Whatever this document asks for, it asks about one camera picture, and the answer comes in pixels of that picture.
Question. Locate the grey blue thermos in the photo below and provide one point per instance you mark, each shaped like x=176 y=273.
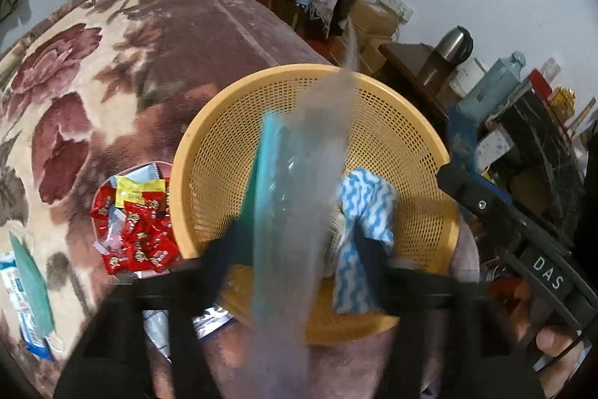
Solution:
x=495 y=81

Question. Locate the orange plastic mesh basket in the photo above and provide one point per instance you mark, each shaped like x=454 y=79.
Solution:
x=397 y=123

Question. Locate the white jar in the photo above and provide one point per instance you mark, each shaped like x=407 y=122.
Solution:
x=467 y=76

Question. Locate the person's right hand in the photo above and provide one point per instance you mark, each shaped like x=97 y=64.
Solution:
x=558 y=343

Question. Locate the blue white striped cloth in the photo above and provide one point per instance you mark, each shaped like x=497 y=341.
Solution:
x=369 y=198

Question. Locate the white dotted box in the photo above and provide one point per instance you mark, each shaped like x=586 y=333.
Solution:
x=490 y=146

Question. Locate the white wall socket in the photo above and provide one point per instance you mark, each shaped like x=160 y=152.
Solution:
x=396 y=4

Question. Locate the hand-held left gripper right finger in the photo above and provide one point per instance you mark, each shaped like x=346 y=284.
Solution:
x=373 y=258

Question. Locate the black marble side table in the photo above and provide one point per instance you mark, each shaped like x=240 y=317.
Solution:
x=546 y=146

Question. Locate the red box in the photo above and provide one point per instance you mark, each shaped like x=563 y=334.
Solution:
x=541 y=82

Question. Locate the yellow snack packet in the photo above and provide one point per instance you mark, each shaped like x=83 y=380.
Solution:
x=140 y=191

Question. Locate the white blue wet wipes packet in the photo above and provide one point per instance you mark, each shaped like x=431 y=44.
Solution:
x=210 y=319

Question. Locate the cardboard box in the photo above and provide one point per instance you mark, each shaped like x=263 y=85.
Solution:
x=376 y=53
x=373 y=18

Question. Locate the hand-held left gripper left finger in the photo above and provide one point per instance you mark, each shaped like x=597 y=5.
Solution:
x=219 y=261

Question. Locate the clear zip bag teal slider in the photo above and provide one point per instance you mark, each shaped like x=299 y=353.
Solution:
x=303 y=193

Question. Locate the face mask pack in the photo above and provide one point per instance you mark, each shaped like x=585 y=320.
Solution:
x=32 y=287

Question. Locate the floral plush blanket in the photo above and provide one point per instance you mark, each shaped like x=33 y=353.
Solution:
x=140 y=76

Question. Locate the steel kettle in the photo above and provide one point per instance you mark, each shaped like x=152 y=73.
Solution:
x=451 y=46

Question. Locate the pink plate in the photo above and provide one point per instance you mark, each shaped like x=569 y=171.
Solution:
x=96 y=228

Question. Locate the pile of red candies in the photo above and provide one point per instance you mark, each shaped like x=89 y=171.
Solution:
x=140 y=235

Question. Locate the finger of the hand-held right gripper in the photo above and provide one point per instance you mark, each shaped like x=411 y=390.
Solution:
x=472 y=193

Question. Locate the light blue sachet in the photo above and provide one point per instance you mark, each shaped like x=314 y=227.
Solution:
x=140 y=172

